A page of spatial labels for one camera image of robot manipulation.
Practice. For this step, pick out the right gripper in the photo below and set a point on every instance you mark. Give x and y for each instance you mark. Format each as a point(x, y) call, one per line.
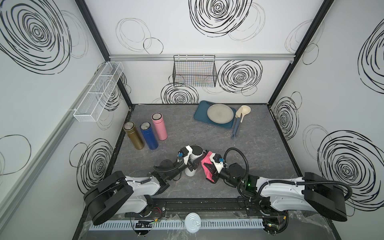
point(213, 171)

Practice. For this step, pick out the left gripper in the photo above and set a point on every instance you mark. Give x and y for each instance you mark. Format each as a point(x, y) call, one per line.
point(194, 164)

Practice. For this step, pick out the pink cloth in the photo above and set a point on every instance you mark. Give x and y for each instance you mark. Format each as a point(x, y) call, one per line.
point(207, 164)

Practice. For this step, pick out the white thermos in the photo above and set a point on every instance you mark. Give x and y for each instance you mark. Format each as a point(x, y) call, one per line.
point(187, 172)

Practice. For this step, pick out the pink thermos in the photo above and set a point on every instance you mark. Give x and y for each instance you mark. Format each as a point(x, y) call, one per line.
point(159, 125)

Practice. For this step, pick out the blue thermos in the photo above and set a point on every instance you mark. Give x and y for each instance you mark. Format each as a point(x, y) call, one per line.
point(149, 135)

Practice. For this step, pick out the gold thermos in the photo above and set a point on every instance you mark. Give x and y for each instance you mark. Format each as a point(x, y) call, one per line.
point(133, 134)

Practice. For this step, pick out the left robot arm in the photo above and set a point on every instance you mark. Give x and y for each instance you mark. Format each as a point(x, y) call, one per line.
point(120, 194)

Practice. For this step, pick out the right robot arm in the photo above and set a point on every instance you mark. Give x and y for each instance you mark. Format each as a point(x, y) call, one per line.
point(308, 193)

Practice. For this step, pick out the teal tray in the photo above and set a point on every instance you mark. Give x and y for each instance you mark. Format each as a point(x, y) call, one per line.
point(201, 115)

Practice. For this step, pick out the grey round plate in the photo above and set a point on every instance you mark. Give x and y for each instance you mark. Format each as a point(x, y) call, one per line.
point(220, 114)

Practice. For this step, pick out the white round can lid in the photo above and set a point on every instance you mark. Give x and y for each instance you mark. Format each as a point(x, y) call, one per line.
point(193, 223)

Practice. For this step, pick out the beige ladle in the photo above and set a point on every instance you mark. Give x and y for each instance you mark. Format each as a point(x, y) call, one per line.
point(245, 111)

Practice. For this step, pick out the white mesh shelf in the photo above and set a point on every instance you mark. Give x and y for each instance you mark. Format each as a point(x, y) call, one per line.
point(100, 91)

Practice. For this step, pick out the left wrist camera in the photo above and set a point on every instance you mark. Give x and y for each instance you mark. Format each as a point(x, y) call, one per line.
point(184, 155)

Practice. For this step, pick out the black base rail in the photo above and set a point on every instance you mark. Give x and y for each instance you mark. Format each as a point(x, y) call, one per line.
point(210, 205)

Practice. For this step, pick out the white slotted cable duct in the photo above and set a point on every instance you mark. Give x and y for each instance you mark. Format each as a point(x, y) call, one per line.
point(208, 224)

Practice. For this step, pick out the blue handled utensil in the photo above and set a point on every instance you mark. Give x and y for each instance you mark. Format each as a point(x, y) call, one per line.
point(237, 121)

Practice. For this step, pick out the black wire basket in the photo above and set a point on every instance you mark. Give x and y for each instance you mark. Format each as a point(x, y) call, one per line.
point(195, 71)

